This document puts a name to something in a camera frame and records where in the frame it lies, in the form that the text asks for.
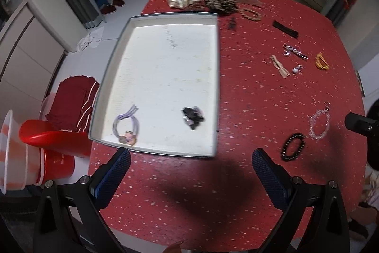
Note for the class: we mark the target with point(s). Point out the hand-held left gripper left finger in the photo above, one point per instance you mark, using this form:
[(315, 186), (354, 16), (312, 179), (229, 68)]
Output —
[(114, 179)]

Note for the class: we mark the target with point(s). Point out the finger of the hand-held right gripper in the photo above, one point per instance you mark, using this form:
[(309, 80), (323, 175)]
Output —
[(359, 124)]

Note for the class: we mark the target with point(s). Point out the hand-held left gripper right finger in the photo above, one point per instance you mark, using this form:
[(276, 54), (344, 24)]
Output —
[(268, 179)]

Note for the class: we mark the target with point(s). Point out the small silver beaded charm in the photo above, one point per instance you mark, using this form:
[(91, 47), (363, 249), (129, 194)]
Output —
[(296, 69)]

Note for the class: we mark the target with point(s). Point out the silver rhinestone hair clip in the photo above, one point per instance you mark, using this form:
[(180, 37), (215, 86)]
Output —
[(296, 52)]

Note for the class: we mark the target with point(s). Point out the white shallow tray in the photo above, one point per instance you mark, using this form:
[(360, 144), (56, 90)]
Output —
[(165, 78)]

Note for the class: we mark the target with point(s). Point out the person's left hand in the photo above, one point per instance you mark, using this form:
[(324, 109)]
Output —
[(175, 247)]

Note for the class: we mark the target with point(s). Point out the red bucket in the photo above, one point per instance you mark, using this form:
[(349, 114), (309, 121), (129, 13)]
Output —
[(59, 167)]

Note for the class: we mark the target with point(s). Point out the red plastic chair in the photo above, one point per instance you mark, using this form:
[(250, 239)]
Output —
[(44, 137)]

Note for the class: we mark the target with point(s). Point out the red sweater with white stripes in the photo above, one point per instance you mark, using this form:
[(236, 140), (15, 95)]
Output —
[(69, 101)]

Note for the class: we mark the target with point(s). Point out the red speckled tablecloth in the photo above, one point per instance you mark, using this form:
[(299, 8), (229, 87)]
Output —
[(251, 87)]

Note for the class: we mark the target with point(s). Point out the black hair clip with beads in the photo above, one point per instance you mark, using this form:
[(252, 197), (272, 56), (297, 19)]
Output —
[(192, 118)]

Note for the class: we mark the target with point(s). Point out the pink plastic basin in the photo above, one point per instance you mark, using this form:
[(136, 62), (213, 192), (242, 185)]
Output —
[(47, 106)]

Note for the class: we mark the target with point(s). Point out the long black hair clip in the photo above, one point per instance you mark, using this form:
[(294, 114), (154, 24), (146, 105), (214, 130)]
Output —
[(285, 29)]

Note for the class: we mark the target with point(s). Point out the white cloth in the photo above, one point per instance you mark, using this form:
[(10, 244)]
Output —
[(90, 39)]

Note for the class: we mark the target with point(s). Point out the white cabinet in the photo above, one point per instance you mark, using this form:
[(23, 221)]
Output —
[(23, 57)]

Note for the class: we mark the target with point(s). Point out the small black hair clip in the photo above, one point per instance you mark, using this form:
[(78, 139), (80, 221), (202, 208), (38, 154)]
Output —
[(232, 24)]

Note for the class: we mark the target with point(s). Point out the pair of red slippers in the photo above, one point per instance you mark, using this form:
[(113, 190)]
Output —
[(111, 7)]

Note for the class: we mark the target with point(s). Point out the leopard print scrunchie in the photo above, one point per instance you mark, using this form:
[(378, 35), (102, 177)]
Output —
[(217, 2)]

